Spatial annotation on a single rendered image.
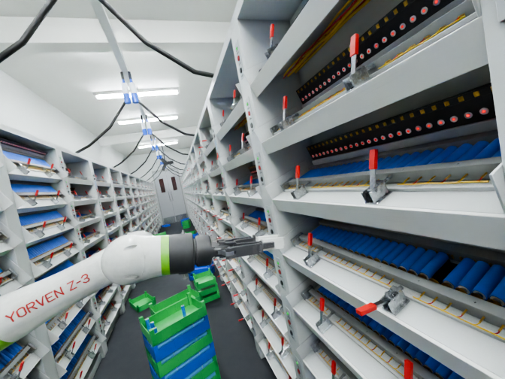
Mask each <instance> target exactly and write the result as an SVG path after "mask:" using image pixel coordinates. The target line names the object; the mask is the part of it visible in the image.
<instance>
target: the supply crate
mask: <svg viewBox="0 0 505 379"><path fill-rule="evenodd" d="M186 295H187V297H186V298H184V299H182V300H181V301H179V302H177V303H175V304H173V305H171V306H169V307H167V308H165V309H163V310H162V311H160V312H158V313H156V314H154V315H152V316H150V317H148V318H149V320H150V322H152V321H153V322H154V325H155V327H157V331H158V332H157V333H156V334H155V332H154V329H153V328H151V329H150V330H149V331H147V325H146V321H145V319H144V318H143V316H141V317H139V318H138V319H139V322H140V326H141V331H142V333H143V334H144V335H145V337H146V338H147V340H148V341H149V342H150V343H151V345H152V346H153V347H155V346H156V345H158V344H160V343H161V342H163V341H164V340H166V339H168V338H170V337H171V336H172V335H175V334H176V333H178V332H179V331H181V330H182V329H185V328H186V327H187V326H189V325H191V324H193V323H194V322H195V321H197V320H199V319H201V318H202V317H204V316H206V315H207V309H206V305H205V302H204V300H202V301H198V300H196V299H194V298H193V297H191V293H190V292H188V293H187V294H186ZM181 305H184V307H185V311H186V316H185V317H183V313H182V309H181Z"/></svg>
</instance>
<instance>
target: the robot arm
mask: <svg viewBox="0 0 505 379"><path fill-rule="evenodd" d="M285 247H286V240H285V237H280V235H266V236H259V237H256V235H252V237H251V236H249V237H239V238H218V239H217V240H216V241H214V242H211V239H210V236H209V235H196V237H195V238H193V235H192V233H185V231H184V230H182V233H181V234H175V235H158V236H154V235H152V234H151V233H149V232H145V231H136V232H132V233H129V234H128V235H124V236H121V237H119V238H117V239H115V240H114V241H112V242H111V243H110V244H109V245H108V246H107V247H106V248H105V249H103V250H101V251H100V252H98V253H96V254H94V255H92V256H91V257H89V258H87V259H85V260H83V261H81V262H79V263H77V264H75V265H73V266H71V267H69V268H67V269H65V270H63V271H60V272H58V273H56V274H54V275H51V276H49V277H46V278H44V279H43V280H40V281H38V282H35V283H32V284H30V285H28V286H26V287H23V288H20V289H18V290H15V291H13V292H11V293H8V294H5V295H3V296H0V351H2V350H4V349H5V348H6V347H8V346H10V345H12V344H13V343H14V342H16V341H18V340H20V339H21V338H22V337H24V336H26V335H28V334H29V333H30V332H32V331H33V330H35V329H37V328H38V327H39V326H41V325H42V324H44V323H46V322H47V321H48V320H50V319H51V318H53V317H55V316H56V315H57V314H59V313H61V312H63V311H64V310H65V309H67V308H69V307H71V306H72V305H74V304H76V303H77V302H79V301H81V300H82V299H84V298H86V297H87V296H90V295H92V294H93V293H95V292H97V291H99V290H101V289H103V288H105V287H107V286H109V285H111V284H112V283H115V284H118V285H132V284H135V283H138V282H141V281H143V280H147V279H150V278H153V277H159V276H164V275H170V274H182V275H183V279H187V274H190V273H191V271H194V270H195V265H196V266H198V267H201V266H206V265H211V264H212V261H213V260H212V258H213V257H219V258H226V259H233V258H236V257H241V256H249V255H255V254H263V251H265V250H276V249H282V248H285Z"/></svg>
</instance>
